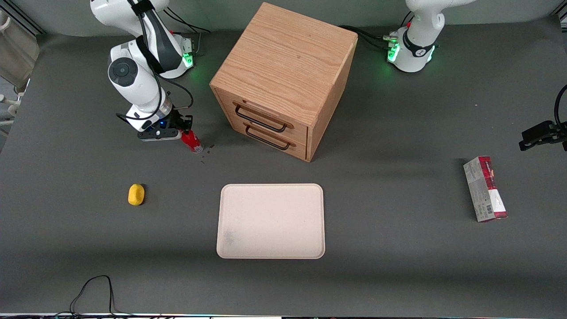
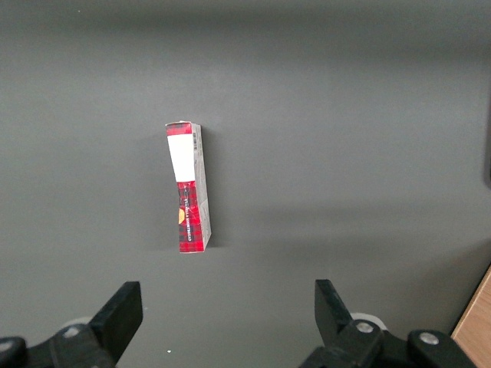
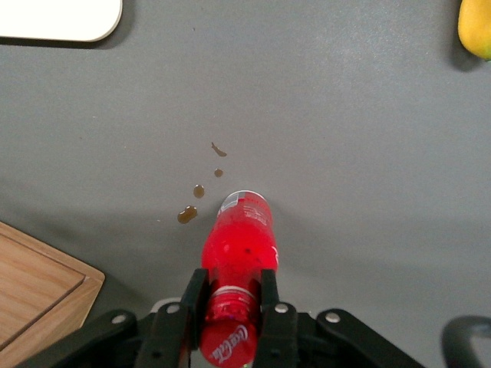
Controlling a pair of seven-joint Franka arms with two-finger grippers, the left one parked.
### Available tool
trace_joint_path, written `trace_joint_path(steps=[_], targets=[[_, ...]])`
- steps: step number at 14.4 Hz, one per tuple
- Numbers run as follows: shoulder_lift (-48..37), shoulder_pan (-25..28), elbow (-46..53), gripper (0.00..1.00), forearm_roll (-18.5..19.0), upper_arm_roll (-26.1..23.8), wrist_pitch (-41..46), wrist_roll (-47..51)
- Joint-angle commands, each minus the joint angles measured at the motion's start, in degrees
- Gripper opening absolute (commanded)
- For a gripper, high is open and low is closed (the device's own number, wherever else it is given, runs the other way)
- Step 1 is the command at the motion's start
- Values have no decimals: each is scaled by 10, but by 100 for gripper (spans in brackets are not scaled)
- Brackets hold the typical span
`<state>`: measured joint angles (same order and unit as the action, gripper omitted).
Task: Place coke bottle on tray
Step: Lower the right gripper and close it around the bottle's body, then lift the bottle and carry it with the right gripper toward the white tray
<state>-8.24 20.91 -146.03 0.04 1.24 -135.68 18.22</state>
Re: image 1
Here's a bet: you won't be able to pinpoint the black sleeved right arm cable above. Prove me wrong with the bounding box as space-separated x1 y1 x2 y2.
116 0 194 123

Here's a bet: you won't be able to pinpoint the yellow lemon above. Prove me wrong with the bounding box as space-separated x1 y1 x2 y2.
128 184 146 206

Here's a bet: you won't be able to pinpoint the black right arm base cables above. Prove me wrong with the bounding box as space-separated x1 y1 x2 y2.
163 7 211 57

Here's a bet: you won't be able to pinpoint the red plaid cardboard box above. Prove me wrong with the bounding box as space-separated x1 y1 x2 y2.
463 156 509 222

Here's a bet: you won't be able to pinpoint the black frame rail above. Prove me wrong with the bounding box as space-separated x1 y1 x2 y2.
0 0 46 35

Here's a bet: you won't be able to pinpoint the black metal drawer handle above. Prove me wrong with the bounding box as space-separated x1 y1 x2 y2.
234 105 287 133
245 125 291 151

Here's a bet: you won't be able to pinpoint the thin black looped cable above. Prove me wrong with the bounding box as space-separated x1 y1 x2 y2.
53 275 138 318

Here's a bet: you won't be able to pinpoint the beige chair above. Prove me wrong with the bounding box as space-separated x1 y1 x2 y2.
0 9 40 131

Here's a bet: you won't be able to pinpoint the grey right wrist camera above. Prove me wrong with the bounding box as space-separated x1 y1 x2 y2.
137 128 182 141

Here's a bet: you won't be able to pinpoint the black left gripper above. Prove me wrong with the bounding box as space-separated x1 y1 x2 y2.
519 121 567 152

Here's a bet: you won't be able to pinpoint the black arm base cables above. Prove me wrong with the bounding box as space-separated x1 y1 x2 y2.
339 12 415 52
163 7 211 57

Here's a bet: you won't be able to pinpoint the cream plastic tray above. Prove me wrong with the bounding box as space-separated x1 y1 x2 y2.
216 183 326 260

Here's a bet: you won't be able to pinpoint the red coke bottle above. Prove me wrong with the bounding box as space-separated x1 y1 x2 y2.
181 130 204 154

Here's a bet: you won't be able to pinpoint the black left arm base cables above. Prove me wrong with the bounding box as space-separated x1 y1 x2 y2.
339 12 415 52

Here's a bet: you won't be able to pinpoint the wooden two-drawer cabinet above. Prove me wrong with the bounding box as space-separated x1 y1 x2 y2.
210 2 358 163

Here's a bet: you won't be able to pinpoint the wooden drawer front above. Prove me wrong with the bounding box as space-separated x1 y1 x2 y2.
230 119 308 161
217 90 309 143

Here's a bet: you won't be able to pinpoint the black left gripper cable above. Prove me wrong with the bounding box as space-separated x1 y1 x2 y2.
554 84 567 130

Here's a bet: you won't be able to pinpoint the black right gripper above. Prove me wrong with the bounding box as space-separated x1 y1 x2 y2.
153 110 194 135

